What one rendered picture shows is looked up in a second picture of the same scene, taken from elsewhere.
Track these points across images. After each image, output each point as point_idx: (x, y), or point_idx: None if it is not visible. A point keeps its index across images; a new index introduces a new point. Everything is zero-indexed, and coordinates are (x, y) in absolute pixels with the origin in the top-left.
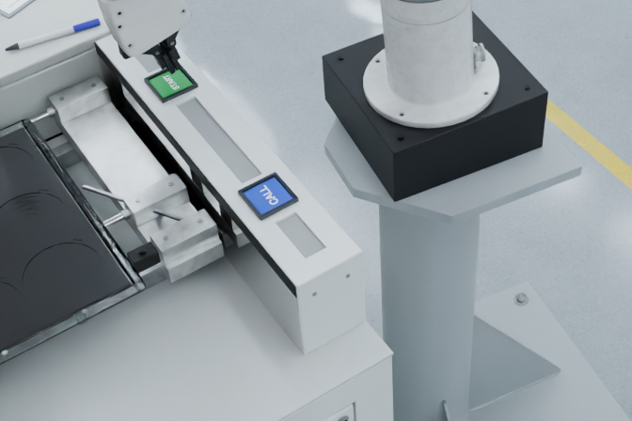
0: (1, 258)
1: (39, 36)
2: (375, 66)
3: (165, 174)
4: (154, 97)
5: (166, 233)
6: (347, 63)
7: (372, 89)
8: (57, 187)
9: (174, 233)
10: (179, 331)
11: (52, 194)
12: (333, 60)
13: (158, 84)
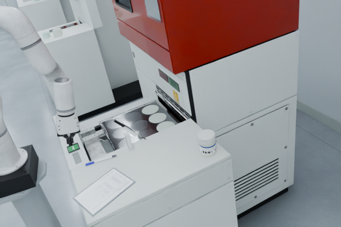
0: (128, 125)
1: (104, 157)
2: (18, 165)
3: (87, 148)
4: (79, 145)
5: (90, 129)
6: (24, 169)
7: (24, 158)
8: (113, 139)
9: (89, 129)
10: (98, 131)
11: (114, 138)
12: (27, 171)
13: (76, 147)
